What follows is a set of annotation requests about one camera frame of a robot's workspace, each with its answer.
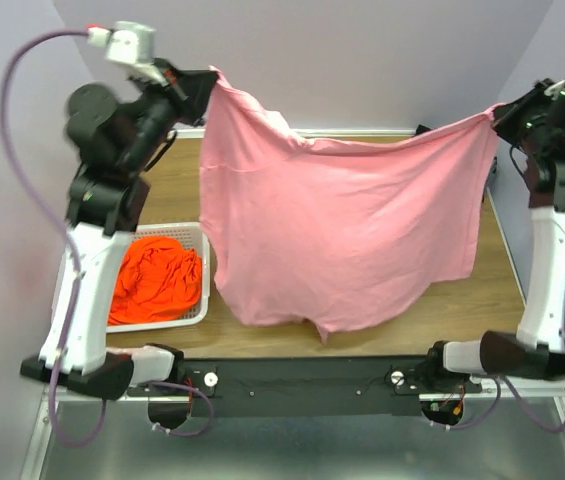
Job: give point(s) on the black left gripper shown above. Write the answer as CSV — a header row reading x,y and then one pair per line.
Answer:
x,y
196,86

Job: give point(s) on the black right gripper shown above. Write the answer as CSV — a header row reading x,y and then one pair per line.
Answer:
x,y
508,113

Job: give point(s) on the pink t shirt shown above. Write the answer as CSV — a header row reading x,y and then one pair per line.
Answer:
x,y
343,234

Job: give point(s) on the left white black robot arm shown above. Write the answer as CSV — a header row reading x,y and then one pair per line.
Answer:
x,y
117,142

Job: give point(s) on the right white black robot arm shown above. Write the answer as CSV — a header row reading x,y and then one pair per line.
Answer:
x,y
537,348

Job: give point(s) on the folded black t shirt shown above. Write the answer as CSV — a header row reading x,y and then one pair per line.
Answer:
x,y
421,129

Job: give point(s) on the white plastic laundry basket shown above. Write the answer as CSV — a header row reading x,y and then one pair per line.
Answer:
x,y
202,280

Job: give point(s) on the orange t shirt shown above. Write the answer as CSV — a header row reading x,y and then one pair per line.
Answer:
x,y
159,281

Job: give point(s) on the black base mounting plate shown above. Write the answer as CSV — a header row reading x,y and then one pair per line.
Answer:
x,y
321,386

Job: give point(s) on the aluminium table edge rail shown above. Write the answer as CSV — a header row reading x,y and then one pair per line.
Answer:
x,y
179,183

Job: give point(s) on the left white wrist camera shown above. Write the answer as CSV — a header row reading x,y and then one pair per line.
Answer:
x,y
129,45

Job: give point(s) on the front aluminium frame rail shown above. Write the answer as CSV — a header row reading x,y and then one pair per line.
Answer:
x,y
123,374

